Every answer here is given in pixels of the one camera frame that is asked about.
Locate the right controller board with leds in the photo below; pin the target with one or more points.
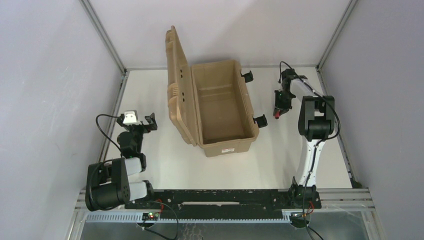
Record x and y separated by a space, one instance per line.
298 220

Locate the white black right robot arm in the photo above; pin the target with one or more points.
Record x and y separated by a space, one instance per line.
316 122

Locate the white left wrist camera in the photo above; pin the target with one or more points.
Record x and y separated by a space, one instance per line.
130 117

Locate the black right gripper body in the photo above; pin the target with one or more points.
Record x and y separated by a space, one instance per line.
281 98

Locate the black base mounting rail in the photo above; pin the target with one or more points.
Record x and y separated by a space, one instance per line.
227 205

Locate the controller board with leds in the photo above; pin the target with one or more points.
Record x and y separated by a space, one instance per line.
150 216
298 220

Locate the tan plastic storage bin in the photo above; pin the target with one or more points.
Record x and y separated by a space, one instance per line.
224 111

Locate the aluminium frame post right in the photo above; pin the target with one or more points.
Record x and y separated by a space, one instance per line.
336 34

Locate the aluminium frame post left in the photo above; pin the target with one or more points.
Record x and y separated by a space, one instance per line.
104 37

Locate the left controller board with leds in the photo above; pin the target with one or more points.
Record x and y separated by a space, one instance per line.
150 216

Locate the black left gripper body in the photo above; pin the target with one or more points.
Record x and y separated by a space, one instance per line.
152 125

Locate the red handled screwdriver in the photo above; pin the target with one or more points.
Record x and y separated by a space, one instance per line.
277 114

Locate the black front bin latch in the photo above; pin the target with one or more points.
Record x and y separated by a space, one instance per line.
261 121

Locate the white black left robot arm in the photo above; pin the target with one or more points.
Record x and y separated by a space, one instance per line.
108 183

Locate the black rear bin latch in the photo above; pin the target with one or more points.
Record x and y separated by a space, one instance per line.
248 77

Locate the tan bin lid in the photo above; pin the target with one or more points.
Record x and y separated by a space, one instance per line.
180 89

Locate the aluminium frame post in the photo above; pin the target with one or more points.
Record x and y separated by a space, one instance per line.
336 34
104 37

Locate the black bin latch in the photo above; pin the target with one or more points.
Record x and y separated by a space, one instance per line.
248 77
261 121

